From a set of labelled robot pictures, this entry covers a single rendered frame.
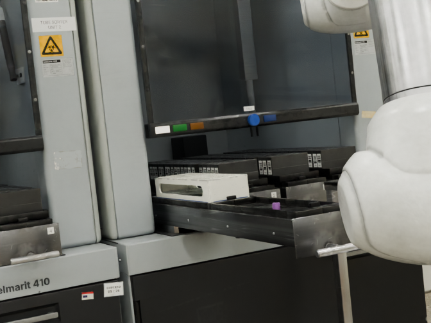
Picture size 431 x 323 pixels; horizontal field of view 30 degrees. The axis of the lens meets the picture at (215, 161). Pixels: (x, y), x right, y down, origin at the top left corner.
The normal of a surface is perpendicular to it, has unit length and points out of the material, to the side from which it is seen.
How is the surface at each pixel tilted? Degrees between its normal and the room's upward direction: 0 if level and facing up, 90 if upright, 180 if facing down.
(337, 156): 90
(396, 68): 79
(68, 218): 90
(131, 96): 90
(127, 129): 90
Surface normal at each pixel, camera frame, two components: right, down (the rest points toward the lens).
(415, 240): -0.15, 0.51
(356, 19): 0.11, 0.84
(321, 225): 0.45, 0.00
